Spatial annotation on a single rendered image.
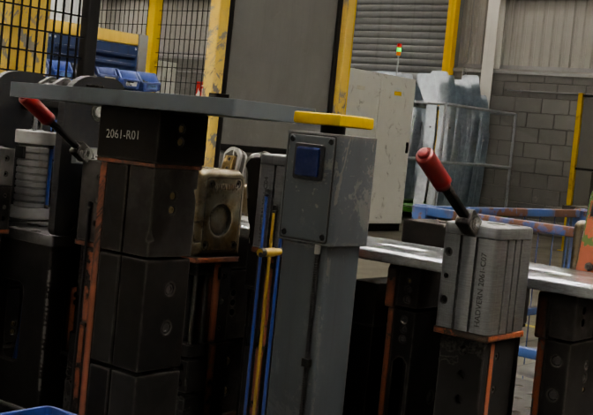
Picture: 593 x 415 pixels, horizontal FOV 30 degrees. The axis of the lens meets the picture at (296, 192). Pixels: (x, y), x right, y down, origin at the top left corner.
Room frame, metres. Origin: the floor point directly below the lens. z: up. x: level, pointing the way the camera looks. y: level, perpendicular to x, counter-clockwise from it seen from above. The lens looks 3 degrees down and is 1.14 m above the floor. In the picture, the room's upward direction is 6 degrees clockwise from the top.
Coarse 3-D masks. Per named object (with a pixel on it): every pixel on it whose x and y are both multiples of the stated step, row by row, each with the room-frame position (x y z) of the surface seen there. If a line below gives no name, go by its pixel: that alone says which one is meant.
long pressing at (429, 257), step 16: (368, 240) 1.52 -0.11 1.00; (384, 240) 1.55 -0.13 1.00; (368, 256) 1.39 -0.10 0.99; (384, 256) 1.37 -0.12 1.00; (400, 256) 1.36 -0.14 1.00; (416, 256) 1.35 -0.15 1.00; (432, 256) 1.39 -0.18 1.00; (544, 272) 1.36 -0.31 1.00; (560, 272) 1.35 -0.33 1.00; (576, 272) 1.37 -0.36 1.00; (544, 288) 1.24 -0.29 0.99; (560, 288) 1.23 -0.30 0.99; (576, 288) 1.22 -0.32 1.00; (592, 288) 1.21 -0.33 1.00
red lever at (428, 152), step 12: (420, 156) 1.08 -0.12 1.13; (432, 156) 1.08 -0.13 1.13; (432, 168) 1.09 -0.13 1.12; (444, 168) 1.11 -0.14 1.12; (432, 180) 1.10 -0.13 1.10; (444, 180) 1.11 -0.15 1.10; (444, 192) 1.13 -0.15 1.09; (456, 204) 1.14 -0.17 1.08; (456, 216) 1.16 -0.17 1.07; (468, 216) 1.16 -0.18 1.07; (468, 228) 1.16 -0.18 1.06
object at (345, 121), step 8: (296, 112) 1.13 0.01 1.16; (304, 112) 1.12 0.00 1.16; (312, 112) 1.12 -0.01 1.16; (296, 120) 1.13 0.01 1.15; (304, 120) 1.12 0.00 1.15; (312, 120) 1.11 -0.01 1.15; (320, 120) 1.11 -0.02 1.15; (328, 120) 1.10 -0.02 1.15; (336, 120) 1.10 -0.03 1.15; (344, 120) 1.10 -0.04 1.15; (352, 120) 1.11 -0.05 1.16; (360, 120) 1.12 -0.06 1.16; (368, 120) 1.13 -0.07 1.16; (320, 128) 1.13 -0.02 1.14; (328, 128) 1.12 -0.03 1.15; (336, 128) 1.12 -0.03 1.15; (344, 128) 1.13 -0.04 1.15; (360, 128) 1.12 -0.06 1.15; (368, 128) 1.13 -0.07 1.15
